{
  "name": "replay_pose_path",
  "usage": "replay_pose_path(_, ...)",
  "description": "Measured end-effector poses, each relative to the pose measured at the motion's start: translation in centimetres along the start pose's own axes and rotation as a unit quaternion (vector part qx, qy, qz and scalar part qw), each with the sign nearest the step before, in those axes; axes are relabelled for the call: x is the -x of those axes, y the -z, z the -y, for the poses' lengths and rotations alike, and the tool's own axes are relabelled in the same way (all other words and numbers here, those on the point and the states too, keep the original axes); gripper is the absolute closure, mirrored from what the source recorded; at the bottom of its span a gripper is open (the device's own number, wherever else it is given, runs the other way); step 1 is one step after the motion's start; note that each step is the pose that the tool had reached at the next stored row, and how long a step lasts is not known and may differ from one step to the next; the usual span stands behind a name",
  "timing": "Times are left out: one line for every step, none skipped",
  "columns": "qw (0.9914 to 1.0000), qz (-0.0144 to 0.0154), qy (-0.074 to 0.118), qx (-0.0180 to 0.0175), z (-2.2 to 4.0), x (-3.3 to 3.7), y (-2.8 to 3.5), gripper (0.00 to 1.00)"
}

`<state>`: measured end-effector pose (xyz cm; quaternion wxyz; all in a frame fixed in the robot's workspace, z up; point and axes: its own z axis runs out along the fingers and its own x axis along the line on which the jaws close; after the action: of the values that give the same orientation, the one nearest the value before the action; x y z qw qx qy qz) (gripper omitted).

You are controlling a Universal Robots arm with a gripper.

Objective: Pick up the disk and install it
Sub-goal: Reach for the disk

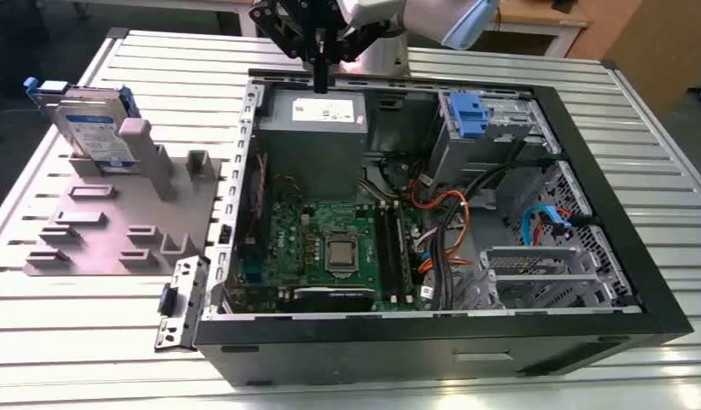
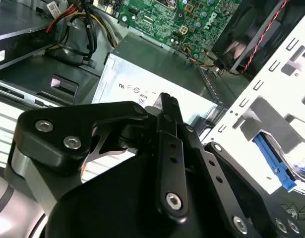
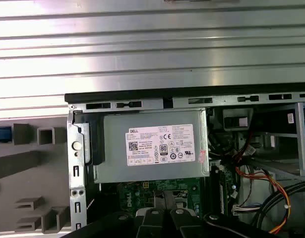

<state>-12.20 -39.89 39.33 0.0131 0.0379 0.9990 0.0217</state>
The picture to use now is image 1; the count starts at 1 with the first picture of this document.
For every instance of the green motherboard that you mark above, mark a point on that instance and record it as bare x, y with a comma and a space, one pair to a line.
293, 256

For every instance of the silver CPU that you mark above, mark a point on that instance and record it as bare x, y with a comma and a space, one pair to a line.
341, 254

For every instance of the black graphics card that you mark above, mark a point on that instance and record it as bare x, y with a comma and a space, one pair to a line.
328, 299

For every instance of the black open PC case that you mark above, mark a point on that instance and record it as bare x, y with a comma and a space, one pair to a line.
384, 354

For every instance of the grey power supply unit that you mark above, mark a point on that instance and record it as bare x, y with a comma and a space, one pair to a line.
311, 162

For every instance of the white frame wooden desk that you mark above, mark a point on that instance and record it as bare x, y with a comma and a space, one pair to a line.
549, 15

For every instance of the brown wooden cabinet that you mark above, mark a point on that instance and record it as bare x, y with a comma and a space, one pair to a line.
658, 42

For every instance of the metal expansion slot bracket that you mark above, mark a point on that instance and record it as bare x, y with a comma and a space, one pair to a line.
185, 273

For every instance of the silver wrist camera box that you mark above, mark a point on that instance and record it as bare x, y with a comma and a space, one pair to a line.
359, 13

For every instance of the metal disk bay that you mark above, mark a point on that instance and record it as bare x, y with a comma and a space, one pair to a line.
541, 277

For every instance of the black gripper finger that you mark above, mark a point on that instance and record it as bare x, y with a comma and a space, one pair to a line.
279, 30
356, 45

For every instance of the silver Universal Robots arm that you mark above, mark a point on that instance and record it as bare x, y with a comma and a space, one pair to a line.
384, 55

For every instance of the grey parts rack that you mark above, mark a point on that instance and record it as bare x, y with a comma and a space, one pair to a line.
117, 222

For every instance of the metal optical drive cage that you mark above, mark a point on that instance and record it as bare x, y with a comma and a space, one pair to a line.
499, 149

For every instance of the blue plastic drive latch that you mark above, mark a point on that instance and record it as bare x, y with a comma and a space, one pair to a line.
469, 111

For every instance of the RAM stick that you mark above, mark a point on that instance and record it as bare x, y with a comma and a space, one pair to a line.
403, 252

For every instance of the CPU socket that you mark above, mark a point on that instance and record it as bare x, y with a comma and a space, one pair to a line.
345, 274

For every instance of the hard disk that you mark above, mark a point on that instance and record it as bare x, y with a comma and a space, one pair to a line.
92, 128

